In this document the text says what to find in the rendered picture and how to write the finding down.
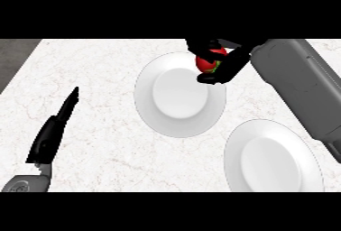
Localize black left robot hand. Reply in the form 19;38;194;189
24;86;81;165

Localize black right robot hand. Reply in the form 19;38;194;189
185;38;269;86

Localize red tomato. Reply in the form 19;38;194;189
195;47;229;74

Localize white plate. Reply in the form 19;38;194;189
223;118;327;193
133;51;228;139

